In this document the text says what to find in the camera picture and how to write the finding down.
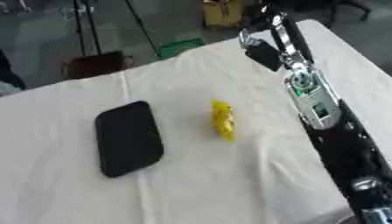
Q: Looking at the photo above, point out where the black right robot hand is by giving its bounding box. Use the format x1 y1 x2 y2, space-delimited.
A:
237 3 318 74

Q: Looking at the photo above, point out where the flat black box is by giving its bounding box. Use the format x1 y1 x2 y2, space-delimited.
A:
93 100 165 179

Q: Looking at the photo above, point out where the yellow bag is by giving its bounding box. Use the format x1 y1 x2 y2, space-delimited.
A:
200 0 247 29

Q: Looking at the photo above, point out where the yellow snack packet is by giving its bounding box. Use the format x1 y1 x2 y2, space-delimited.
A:
209 98 238 143

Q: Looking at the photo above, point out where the green flat object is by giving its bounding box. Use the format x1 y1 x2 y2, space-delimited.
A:
156 38 207 60

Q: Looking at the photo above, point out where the black office chair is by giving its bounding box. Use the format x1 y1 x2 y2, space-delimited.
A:
304 0 374 29

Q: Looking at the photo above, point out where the dark brown bag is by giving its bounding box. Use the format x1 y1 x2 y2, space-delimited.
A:
59 50 137 81

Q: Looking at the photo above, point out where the black tripod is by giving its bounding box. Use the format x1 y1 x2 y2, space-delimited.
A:
68 0 163 58

